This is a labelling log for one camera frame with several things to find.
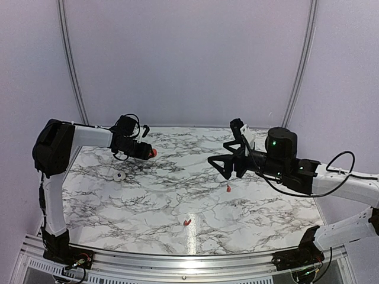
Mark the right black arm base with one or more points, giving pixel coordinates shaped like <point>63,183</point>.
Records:
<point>305,254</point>

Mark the front aluminium rail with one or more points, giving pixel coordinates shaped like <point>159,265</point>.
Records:
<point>121,267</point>

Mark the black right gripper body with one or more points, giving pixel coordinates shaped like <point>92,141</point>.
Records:
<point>273,167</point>

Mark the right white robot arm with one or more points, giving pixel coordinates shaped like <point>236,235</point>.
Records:
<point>345,184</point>

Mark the aluminium frame post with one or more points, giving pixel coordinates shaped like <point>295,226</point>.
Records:
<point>303,61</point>
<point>73,75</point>

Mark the white earbud charging case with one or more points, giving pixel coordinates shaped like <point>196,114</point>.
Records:
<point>119,176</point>

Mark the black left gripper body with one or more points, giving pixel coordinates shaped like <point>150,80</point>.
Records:
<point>129,150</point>

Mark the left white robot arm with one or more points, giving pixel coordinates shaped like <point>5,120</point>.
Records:
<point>56,144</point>

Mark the left aluminium frame post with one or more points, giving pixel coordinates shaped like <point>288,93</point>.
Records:
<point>73,75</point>

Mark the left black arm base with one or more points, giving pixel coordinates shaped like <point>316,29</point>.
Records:
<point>59,250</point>

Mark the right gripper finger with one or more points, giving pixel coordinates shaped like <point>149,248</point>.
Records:
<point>224,164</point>
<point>235,147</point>

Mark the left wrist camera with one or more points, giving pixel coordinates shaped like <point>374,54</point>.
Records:
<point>140,132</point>

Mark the right aluminium frame post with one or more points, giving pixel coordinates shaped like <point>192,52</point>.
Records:
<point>303,61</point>

